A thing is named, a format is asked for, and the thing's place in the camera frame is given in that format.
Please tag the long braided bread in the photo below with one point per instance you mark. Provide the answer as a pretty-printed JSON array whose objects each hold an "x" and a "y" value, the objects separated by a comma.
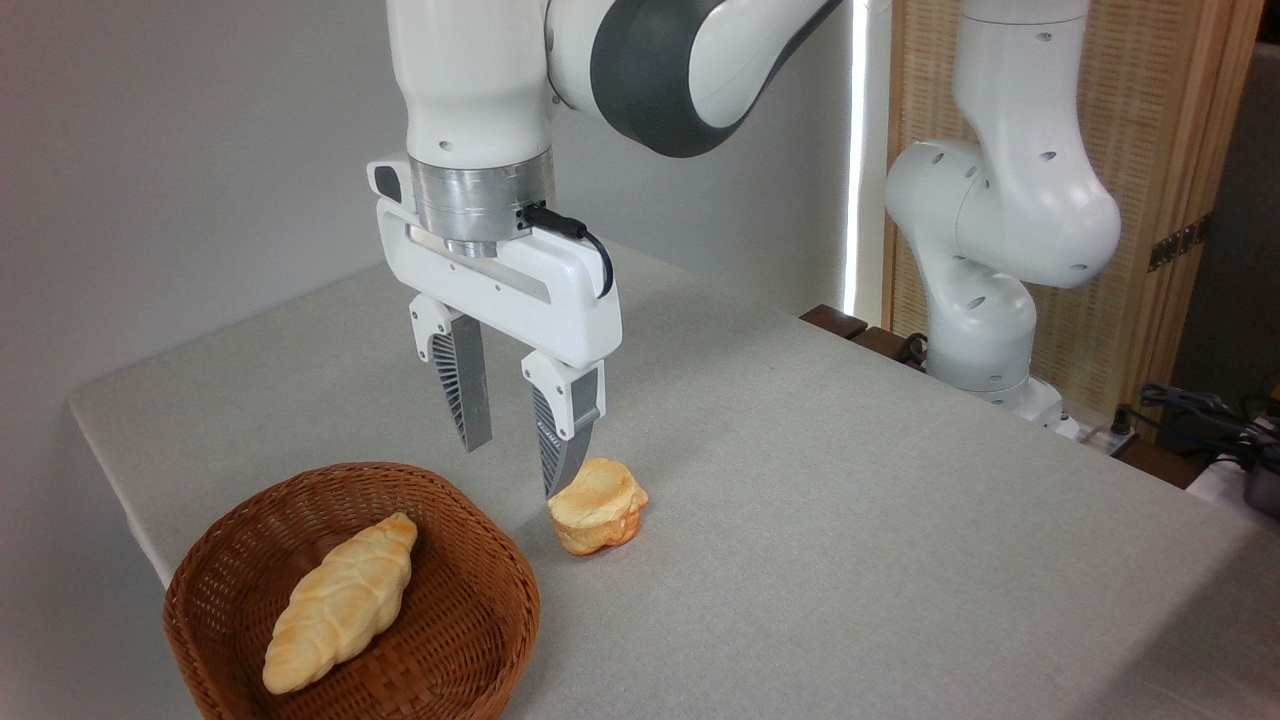
[{"x": 345, "y": 595}]

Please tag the small round bread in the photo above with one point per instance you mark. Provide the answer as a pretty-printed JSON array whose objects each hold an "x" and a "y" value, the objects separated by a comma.
[{"x": 600, "y": 510}]

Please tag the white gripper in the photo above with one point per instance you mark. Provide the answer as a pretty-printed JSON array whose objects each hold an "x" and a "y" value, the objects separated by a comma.
[{"x": 545, "y": 300}]

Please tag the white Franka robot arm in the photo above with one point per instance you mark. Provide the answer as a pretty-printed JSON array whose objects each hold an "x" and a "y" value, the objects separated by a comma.
[{"x": 470, "y": 80}]

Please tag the brown wicker basket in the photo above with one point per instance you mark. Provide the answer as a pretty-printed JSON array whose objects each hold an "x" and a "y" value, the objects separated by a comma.
[{"x": 470, "y": 600}]

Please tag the dark brown wooden block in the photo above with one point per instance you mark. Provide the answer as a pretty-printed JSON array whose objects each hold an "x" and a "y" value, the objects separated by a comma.
[
  {"x": 880, "y": 343},
  {"x": 835, "y": 320}
]

